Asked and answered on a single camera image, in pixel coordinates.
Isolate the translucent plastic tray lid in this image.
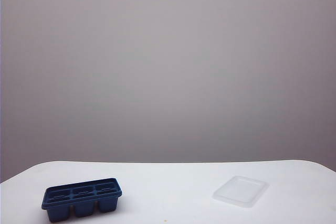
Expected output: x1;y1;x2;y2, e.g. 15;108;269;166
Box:
212;174;270;202

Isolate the dark blue ice cube tray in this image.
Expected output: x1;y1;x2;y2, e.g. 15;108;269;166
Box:
41;177;124;221

